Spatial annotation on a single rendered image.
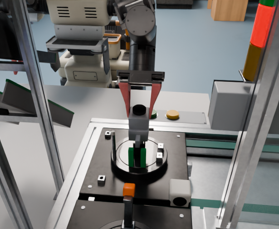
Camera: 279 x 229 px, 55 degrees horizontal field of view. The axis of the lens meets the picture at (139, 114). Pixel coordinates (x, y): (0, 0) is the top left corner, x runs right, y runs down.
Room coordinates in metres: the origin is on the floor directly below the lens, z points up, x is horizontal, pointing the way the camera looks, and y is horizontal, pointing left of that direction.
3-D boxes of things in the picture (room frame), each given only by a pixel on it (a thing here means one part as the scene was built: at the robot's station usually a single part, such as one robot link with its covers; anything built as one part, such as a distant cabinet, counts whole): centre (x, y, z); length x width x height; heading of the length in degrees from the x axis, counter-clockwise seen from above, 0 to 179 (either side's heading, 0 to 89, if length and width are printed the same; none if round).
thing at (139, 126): (0.48, 0.00, 1.09); 0.08 x 0.04 x 0.07; 175
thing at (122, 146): (0.49, 0.00, 0.98); 0.14 x 0.14 x 0.02
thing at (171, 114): (0.70, -0.11, 0.96); 0.04 x 0.04 x 0.02
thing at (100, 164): (0.49, 0.00, 0.96); 0.24 x 0.24 x 0.02; 84
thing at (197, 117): (0.70, -0.11, 0.93); 0.21 x 0.07 x 0.06; 84
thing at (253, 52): (0.36, -0.18, 1.28); 0.05 x 0.05 x 0.05
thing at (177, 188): (0.38, -0.09, 0.97); 0.05 x 0.05 x 0.04; 84
